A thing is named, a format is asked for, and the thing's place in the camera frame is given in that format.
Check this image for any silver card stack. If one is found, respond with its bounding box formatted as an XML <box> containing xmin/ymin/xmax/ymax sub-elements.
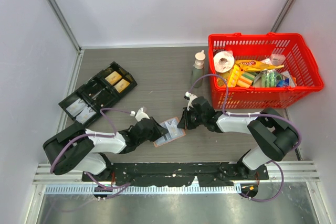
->
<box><xmin>76</xmin><ymin>108</ymin><xmax>96</xmax><ymax>125</ymax></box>
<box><xmin>66</xmin><ymin>99</ymin><xmax>87</xmax><ymax>116</ymax></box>

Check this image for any red shopping basket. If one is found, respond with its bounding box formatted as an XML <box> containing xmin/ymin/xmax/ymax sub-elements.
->
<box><xmin>208</xmin><ymin>33</ymin><xmax>324</xmax><ymax>110</ymax></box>

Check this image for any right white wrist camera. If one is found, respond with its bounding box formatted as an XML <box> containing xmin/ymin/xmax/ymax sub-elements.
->
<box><xmin>184</xmin><ymin>92</ymin><xmax>197</xmax><ymax>111</ymax></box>

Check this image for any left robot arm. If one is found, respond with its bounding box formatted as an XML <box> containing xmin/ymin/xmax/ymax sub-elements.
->
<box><xmin>43</xmin><ymin>117</ymin><xmax>169</xmax><ymax>181</ymax></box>

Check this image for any yellow chips bag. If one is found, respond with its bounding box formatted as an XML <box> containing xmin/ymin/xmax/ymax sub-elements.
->
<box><xmin>235</xmin><ymin>60</ymin><xmax>284</xmax><ymax>72</ymax></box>

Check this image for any green pump bottle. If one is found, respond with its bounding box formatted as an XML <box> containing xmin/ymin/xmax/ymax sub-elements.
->
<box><xmin>191</xmin><ymin>50</ymin><xmax>206</xmax><ymax>88</ymax></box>

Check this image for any black card organizer tray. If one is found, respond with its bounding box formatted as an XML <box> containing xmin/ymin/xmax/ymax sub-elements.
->
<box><xmin>59</xmin><ymin>62</ymin><xmax>138</xmax><ymax>128</ymax></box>

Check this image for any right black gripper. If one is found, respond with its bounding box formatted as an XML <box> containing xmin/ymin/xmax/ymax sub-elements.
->
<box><xmin>178</xmin><ymin>106</ymin><xmax>206</xmax><ymax>130</ymax></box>

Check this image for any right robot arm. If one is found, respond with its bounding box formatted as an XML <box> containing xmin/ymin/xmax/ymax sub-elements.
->
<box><xmin>177</xmin><ymin>92</ymin><xmax>301</xmax><ymax>179</ymax></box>

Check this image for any toilet paper roll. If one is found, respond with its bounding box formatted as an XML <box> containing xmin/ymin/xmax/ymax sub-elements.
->
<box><xmin>213</xmin><ymin>50</ymin><xmax>235</xmax><ymax>73</ymax></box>

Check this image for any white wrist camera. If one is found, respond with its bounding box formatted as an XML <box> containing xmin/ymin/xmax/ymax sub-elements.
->
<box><xmin>184</xmin><ymin>92</ymin><xmax>197</xmax><ymax>111</ymax></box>
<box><xmin>130</xmin><ymin>107</ymin><xmax>150</xmax><ymax>122</ymax></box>

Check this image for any gold card stack upper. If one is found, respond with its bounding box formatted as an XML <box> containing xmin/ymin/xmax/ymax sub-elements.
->
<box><xmin>104</xmin><ymin>71</ymin><xmax>122</xmax><ymax>86</ymax></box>

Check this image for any silver VIP card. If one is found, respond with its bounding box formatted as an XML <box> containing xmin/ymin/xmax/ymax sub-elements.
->
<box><xmin>161</xmin><ymin>118</ymin><xmax>185</xmax><ymax>138</ymax></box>

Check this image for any blue packaged item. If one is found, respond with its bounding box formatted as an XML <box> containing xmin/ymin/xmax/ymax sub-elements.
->
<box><xmin>276</xmin><ymin>76</ymin><xmax>296</xmax><ymax>88</ymax></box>

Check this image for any green packaged item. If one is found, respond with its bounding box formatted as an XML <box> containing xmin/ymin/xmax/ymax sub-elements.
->
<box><xmin>261</xmin><ymin>70</ymin><xmax>277</xmax><ymax>88</ymax></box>

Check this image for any yellow green sponge pack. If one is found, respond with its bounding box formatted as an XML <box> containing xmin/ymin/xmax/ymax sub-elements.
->
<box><xmin>226</xmin><ymin>65</ymin><xmax>257</xmax><ymax>88</ymax></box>

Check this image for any white small packet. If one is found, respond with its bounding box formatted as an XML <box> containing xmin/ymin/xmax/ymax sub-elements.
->
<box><xmin>269</xmin><ymin>54</ymin><xmax>286</xmax><ymax>66</ymax></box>

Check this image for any gold card stack lower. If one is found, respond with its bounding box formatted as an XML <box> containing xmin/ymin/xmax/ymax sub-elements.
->
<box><xmin>114</xmin><ymin>79</ymin><xmax>130</xmax><ymax>93</ymax></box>

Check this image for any gold card stack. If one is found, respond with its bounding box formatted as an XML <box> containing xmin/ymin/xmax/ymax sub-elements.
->
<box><xmin>104</xmin><ymin>71</ymin><xmax>122</xmax><ymax>86</ymax></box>
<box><xmin>114</xmin><ymin>79</ymin><xmax>130</xmax><ymax>93</ymax></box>

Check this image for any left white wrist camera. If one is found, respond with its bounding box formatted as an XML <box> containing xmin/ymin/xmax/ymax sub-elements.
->
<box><xmin>130</xmin><ymin>107</ymin><xmax>150</xmax><ymax>122</ymax></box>

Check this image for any silver card stack lower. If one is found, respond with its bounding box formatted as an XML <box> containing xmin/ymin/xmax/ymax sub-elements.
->
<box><xmin>76</xmin><ymin>108</ymin><xmax>96</xmax><ymax>125</ymax></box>

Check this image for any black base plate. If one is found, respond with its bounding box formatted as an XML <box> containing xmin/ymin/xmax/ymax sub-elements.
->
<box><xmin>94</xmin><ymin>162</ymin><xmax>269</xmax><ymax>187</ymax></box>

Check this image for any silver card stack upper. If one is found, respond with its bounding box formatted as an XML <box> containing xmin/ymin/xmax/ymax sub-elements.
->
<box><xmin>66</xmin><ymin>99</ymin><xmax>87</xmax><ymax>116</ymax></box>

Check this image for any pink card holder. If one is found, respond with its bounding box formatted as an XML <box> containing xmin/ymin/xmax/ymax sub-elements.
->
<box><xmin>153</xmin><ymin>117</ymin><xmax>186</xmax><ymax>147</ymax></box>

